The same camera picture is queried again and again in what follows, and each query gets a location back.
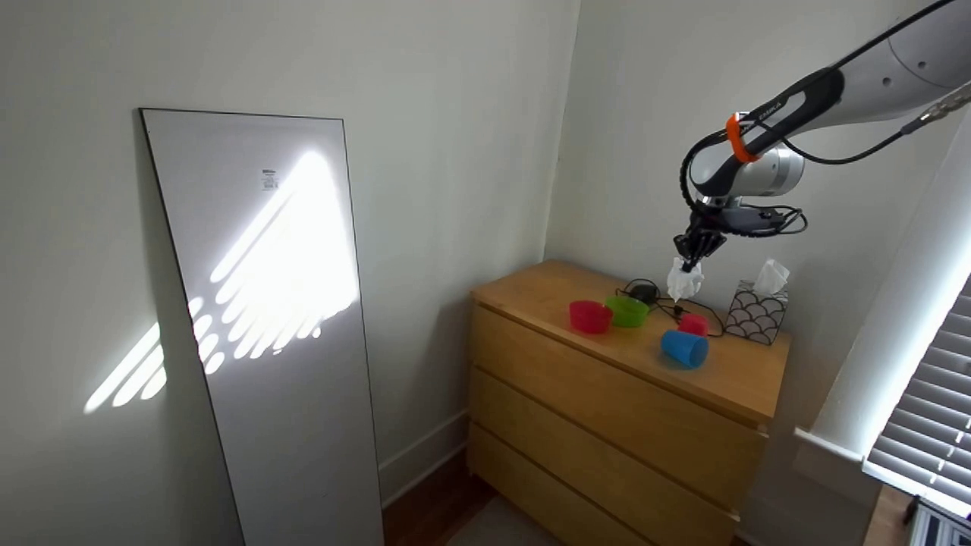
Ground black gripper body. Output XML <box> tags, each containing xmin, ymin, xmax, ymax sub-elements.
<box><xmin>678</xmin><ymin>206</ymin><xmax>734</xmax><ymax>262</ymax></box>

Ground small white cloth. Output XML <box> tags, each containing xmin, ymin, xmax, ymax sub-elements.
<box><xmin>663</xmin><ymin>255</ymin><xmax>706</xmax><ymax>307</ymax></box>

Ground blue plastic cup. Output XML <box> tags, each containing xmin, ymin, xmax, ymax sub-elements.
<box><xmin>660</xmin><ymin>327</ymin><xmax>714</xmax><ymax>372</ymax></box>

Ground red plastic cup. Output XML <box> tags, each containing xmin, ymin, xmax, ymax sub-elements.
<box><xmin>674</xmin><ymin>309</ymin><xmax>714</xmax><ymax>341</ymax></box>

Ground green plastic bowl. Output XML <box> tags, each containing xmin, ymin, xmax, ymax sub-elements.
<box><xmin>605</xmin><ymin>292</ymin><xmax>654</xmax><ymax>331</ymax></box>

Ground black charger device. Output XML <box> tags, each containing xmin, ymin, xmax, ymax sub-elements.
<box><xmin>622</xmin><ymin>275</ymin><xmax>666</xmax><ymax>307</ymax></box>

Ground white tissue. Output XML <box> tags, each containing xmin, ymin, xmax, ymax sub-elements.
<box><xmin>749</xmin><ymin>255</ymin><xmax>794</xmax><ymax>299</ymax></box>

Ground scale-patterned tissue box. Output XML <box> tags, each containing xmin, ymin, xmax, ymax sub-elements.
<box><xmin>722</xmin><ymin>279</ymin><xmax>793</xmax><ymax>349</ymax></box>

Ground wooden dresser drawer front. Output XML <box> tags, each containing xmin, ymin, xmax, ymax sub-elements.
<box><xmin>469</xmin><ymin>299</ymin><xmax>772</xmax><ymax>511</ymax></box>
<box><xmin>463</xmin><ymin>421</ymin><xmax>651</xmax><ymax>546</ymax></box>
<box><xmin>466</xmin><ymin>368</ymin><xmax>753</xmax><ymax>546</ymax></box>

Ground light wooden dresser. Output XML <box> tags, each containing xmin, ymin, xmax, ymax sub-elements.
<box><xmin>463</xmin><ymin>262</ymin><xmax>794</xmax><ymax>546</ymax></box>

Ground white window blinds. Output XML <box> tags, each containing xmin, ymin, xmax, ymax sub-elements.
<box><xmin>862</xmin><ymin>274</ymin><xmax>971</xmax><ymax>521</ymax></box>

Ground white baseboard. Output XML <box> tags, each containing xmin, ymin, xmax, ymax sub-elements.
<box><xmin>377</xmin><ymin>406</ymin><xmax>475</xmax><ymax>511</ymax></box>

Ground tall white leaning board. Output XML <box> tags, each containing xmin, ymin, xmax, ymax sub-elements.
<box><xmin>136</xmin><ymin>107</ymin><xmax>390</xmax><ymax>546</ymax></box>

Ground thin black charger cable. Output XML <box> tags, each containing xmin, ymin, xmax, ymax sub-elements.
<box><xmin>656</xmin><ymin>295</ymin><xmax>731</xmax><ymax>342</ymax></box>

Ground orange strap on arm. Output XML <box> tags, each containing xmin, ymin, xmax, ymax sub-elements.
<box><xmin>722</xmin><ymin>113</ymin><xmax>762</xmax><ymax>168</ymax></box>

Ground white window frame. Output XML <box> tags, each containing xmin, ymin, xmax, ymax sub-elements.
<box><xmin>793</xmin><ymin>129</ymin><xmax>971</xmax><ymax>466</ymax></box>

